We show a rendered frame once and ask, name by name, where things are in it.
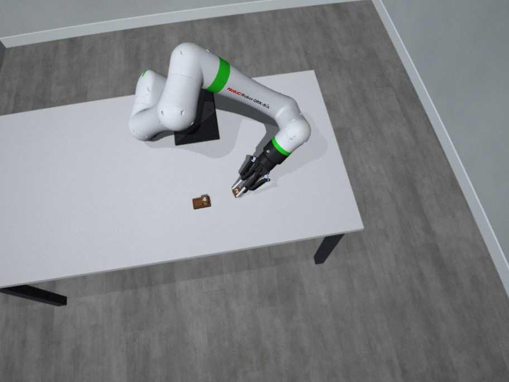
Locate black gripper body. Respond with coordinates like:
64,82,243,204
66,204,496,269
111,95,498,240
254,151,277,175

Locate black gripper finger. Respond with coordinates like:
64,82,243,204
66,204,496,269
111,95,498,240
232,156,259,189
236,168,270,197

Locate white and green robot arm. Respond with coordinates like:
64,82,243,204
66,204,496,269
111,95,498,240
128,42,311,165

